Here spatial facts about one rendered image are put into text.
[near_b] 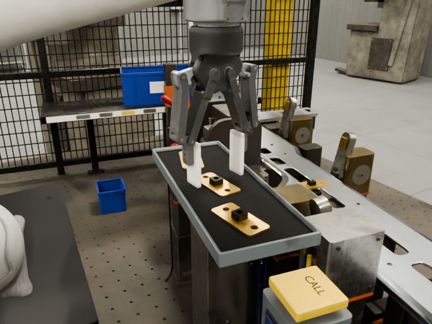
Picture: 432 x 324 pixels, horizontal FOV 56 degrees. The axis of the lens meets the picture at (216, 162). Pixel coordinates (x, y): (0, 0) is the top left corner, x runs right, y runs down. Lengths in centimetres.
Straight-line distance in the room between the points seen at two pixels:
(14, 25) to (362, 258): 55
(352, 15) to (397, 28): 231
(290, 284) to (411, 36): 740
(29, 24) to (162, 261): 101
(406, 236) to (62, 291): 75
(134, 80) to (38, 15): 133
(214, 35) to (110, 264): 88
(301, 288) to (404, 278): 35
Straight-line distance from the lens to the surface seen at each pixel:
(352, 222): 68
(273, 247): 50
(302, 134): 144
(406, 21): 779
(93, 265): 129
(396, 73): 790
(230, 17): 54
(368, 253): 67
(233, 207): 57
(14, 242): 79
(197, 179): 60
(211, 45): 55
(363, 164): 116
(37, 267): 103
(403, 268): 80
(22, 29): 34
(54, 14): 33
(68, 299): 102
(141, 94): 167
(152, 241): 135
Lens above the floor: 144
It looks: 22 degrees down
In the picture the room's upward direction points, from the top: straight up
